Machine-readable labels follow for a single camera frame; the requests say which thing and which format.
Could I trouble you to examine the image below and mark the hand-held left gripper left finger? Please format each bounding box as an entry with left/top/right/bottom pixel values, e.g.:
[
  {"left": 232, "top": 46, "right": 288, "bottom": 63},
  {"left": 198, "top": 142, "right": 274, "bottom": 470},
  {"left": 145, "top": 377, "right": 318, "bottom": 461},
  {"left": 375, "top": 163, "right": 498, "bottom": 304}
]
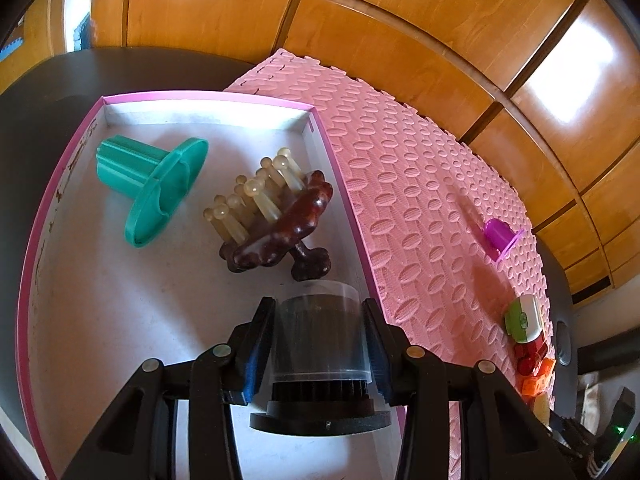
[{"left": 65, "top": 297, "right": 276, "bottom": 480}]

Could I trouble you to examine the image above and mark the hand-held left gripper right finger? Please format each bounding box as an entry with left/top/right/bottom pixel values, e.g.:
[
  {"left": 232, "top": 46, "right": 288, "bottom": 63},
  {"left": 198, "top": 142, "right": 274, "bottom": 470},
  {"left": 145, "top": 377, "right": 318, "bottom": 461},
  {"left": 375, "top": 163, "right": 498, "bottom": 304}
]
[{"left": 361, "top": 298, "right": 576, "bottom": 480}]

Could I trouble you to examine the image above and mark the clear canister with black lid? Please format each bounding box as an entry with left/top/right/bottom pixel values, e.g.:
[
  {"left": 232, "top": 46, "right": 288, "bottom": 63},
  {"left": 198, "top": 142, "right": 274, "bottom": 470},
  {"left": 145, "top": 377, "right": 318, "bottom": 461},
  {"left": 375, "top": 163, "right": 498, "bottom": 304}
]
[{"left": 248, "top": 281, "right": 392, "bottom": 436}]

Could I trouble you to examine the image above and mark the pink-rimmed white tray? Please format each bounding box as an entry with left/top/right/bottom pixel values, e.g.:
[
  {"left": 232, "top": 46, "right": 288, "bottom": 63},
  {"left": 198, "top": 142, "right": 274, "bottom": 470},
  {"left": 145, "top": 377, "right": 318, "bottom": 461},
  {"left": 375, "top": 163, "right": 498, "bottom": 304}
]
[{"left": 17, "top": 91, "right": 406, "bottom": 480}]

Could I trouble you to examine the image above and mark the orange plastic block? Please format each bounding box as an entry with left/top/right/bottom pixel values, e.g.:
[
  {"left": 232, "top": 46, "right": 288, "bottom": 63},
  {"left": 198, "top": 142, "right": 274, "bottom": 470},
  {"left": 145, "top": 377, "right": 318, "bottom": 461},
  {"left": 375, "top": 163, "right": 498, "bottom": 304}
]
[{"left": 520, "top": 359, "right": 557, "bottom": 396}]

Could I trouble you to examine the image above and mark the green and white toy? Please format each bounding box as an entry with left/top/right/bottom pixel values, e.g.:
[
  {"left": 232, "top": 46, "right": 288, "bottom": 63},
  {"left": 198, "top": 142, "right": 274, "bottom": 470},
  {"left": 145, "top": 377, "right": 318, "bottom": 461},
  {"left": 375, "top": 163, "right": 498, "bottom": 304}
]
[{"left": 504, "top": 296, "right": 545, "bottom": 343}]

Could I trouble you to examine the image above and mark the brown wooden massager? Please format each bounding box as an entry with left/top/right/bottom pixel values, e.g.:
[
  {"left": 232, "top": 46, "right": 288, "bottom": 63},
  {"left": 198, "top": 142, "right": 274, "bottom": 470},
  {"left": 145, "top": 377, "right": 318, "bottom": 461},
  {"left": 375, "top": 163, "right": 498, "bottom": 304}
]
[{"left": 202, "top": 147, "right": 334, "bottom": 282}]

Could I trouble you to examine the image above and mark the small purple cup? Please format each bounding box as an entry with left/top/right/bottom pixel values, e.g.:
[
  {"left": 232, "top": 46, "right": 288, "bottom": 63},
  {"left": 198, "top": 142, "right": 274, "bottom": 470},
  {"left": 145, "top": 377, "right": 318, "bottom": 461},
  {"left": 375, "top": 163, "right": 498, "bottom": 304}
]
[{"left": 482, "top": 217, "right": 526, "bottom": 262}]

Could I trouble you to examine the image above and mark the pink foam mat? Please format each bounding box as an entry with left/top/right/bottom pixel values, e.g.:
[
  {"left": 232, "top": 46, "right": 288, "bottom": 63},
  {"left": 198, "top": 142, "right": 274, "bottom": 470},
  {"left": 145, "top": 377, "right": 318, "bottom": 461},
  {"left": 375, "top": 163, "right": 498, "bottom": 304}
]
[{"left": 223, "top": 49, "right": 557, "bottom": 480}]

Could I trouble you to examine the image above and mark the teal plastic spool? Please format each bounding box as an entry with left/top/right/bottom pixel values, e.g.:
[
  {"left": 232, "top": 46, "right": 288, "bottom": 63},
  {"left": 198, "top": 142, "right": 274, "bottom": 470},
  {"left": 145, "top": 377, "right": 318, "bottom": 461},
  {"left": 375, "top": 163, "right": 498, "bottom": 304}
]
[{"left": 95, "top": 135, "right": 209, "bottom": 248}]

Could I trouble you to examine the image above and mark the wooden cabinet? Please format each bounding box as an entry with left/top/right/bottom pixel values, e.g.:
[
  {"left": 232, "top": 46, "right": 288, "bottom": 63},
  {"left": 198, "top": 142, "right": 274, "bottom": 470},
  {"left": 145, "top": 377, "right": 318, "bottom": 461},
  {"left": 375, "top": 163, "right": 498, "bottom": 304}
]
[{"left": 0, "top": 0, "right": 640, "bottom": 306}]

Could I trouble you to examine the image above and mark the blue foam mat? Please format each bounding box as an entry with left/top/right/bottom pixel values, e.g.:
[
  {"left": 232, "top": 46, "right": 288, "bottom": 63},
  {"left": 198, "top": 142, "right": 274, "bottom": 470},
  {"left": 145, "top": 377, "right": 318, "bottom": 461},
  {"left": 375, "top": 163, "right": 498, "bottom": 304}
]
[
  {"left": 72, "top": 14, "right": 96, "bottom": 53},
  {"left": 0, "top": 35, "right": 23, "bottom": 62}
]

